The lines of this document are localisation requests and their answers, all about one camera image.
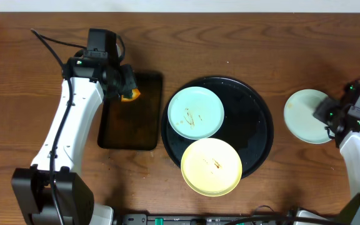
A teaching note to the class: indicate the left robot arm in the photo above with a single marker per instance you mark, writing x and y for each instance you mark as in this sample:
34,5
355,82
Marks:
51,190

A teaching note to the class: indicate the black rectangular water tray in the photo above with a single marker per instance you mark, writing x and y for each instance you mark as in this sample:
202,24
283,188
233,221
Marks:
133,125

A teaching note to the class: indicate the pale green plate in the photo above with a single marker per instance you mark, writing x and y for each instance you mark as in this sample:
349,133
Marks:
299,119

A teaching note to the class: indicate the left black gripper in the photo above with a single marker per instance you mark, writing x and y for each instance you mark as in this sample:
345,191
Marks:
129,82

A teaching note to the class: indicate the light blue plate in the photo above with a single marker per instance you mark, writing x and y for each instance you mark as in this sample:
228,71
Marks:
195,113

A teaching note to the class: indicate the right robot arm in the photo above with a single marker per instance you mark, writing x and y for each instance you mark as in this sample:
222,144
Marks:
347,140

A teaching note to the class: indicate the orange green scrub sponge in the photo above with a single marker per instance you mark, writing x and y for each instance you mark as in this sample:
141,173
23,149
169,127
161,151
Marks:
130,95

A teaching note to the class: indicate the round black serving tray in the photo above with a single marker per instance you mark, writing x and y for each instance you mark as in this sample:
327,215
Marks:
247,126

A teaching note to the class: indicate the yellow plate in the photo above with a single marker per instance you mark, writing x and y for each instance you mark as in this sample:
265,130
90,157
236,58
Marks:
211,167

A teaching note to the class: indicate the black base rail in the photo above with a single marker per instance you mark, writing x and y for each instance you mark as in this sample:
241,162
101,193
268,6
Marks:
262,215

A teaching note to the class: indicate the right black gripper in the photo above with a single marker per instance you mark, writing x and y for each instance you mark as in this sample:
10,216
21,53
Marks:
320,105

